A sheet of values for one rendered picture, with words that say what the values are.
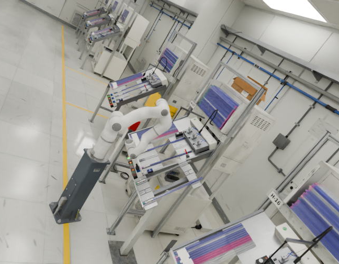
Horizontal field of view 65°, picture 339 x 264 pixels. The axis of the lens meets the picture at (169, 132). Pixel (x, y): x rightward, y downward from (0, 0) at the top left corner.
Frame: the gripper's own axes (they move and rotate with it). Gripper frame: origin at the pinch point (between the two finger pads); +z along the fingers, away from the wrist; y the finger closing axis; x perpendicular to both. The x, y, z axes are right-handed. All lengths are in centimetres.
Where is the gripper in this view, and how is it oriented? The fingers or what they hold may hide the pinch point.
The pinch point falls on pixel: (137, 167)
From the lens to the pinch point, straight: 247.7
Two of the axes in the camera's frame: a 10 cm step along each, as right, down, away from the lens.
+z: 1.4, 7.9, 5.9
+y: 3.2, 5.3, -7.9
